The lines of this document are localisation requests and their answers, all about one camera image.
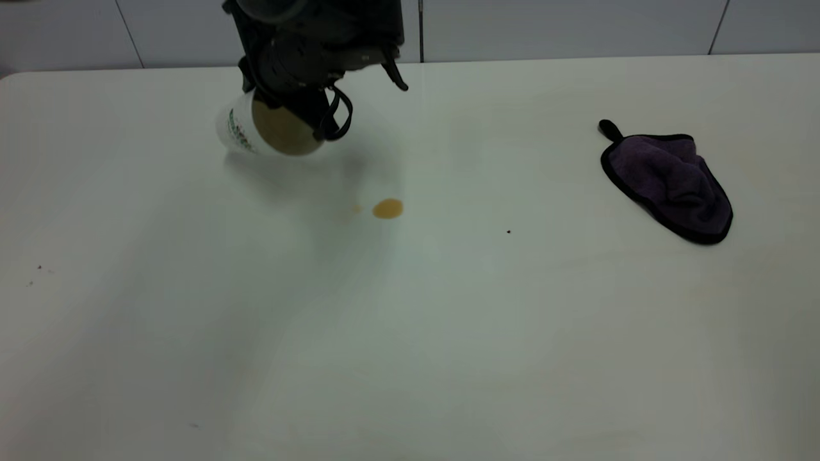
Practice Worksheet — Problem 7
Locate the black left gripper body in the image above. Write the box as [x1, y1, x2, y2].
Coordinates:
[238, 29, 409, 103]

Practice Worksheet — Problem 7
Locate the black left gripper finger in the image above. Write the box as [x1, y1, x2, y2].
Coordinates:
[282, 90, 331, 142]
[238, 56, 259, 97]

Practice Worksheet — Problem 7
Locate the white paper coffee cup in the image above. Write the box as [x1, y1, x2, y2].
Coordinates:
[215, 90, 325, 157]

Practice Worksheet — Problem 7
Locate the purple cloth with black trim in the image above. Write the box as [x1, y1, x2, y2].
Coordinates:
[598, 119, 734, 245]

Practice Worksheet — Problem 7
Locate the black cable loop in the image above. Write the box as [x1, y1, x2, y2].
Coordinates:
[320, 86, 354, 142]

